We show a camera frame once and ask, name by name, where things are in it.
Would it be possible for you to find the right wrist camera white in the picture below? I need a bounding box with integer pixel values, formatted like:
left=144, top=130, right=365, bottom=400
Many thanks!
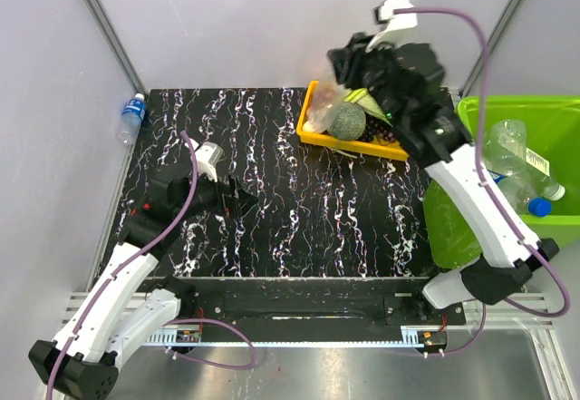
left=365, top=0, right=418, bottom=53

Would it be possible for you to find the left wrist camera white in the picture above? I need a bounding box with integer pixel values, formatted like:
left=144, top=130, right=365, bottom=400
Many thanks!
left=195, top=141, right=224, bottom=182

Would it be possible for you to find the yellow plastic tray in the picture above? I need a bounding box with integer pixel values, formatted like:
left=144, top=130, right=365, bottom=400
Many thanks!
left=295, top=80, right=409, bottom=161

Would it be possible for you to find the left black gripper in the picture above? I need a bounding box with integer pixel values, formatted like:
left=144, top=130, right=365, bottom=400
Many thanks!
left=175, top=165, right=259, bottom=221

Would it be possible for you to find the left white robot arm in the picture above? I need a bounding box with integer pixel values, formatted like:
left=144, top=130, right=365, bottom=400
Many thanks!
left=28, top=174, right=258, bottom=399

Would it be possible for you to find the napa cabbage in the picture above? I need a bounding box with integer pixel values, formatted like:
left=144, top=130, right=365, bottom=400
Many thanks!
left=352, top=89, right=389, bottom=122

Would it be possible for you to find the beige label clear bottle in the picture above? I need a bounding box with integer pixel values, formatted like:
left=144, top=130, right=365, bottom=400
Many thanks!
left=475, top=132, right=567, bottom=201

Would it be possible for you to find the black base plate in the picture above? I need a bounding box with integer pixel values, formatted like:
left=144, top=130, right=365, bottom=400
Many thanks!
left=182, top=277, right=466, bottom=327

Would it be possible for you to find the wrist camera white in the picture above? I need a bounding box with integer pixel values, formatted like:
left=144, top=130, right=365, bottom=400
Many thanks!
left=195, top=141, right=224, bottom=182
left=365, top=0, right=418, bottom=53

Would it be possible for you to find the green netted melon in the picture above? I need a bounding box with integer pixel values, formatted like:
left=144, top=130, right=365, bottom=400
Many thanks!
left=327, top=102, right=366, bottom=141

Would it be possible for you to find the black marble mat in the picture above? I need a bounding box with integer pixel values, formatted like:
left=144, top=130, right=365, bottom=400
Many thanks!
left=101, top=87, right=438, bottom=278

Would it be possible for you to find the Pepsi bottle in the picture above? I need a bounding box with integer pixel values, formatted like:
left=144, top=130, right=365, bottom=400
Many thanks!
left=118, top=93, right=146, bottom=145
left=488, top=169, right=552, bottom=218

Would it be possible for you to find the dark grape bunch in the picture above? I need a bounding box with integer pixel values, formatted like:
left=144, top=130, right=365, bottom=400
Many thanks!
left=358, top=113, right=396, bottom=143

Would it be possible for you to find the green plastic bin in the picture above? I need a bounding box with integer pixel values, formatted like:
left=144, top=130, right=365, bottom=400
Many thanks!
left=423, top=95, right=579, bottom=268

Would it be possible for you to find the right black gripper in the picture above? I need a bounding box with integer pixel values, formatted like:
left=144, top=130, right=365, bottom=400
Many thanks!
left=328, top=30, right=407, bottom=126

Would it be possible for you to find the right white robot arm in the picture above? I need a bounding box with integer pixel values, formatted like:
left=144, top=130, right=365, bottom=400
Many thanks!
left=327, top=33, right=559, bottom=324

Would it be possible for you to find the clear crushed bottle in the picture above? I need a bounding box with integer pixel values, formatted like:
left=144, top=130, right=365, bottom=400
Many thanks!
left=484, top=120, right=527, bottom=176

